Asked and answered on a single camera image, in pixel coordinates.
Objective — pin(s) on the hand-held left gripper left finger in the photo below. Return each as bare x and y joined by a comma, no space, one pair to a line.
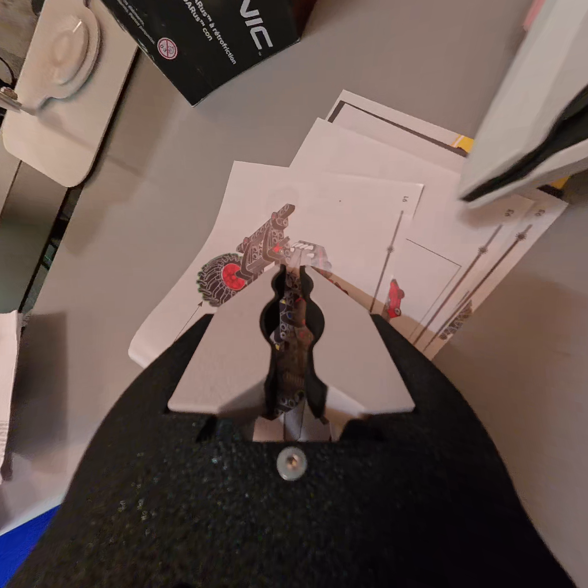
225,358

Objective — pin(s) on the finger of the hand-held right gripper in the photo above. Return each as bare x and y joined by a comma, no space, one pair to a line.
528,92
542,177

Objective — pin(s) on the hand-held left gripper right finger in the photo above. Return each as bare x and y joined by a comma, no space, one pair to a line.
363,358

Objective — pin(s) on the building instruction booklet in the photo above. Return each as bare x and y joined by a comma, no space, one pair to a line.
275,193

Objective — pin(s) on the grey desk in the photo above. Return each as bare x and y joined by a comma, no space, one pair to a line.
413,55

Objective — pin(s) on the white flat device with knob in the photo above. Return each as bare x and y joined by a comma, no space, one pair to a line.
59,115

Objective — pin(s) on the black toy set box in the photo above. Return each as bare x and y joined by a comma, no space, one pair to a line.
206,46

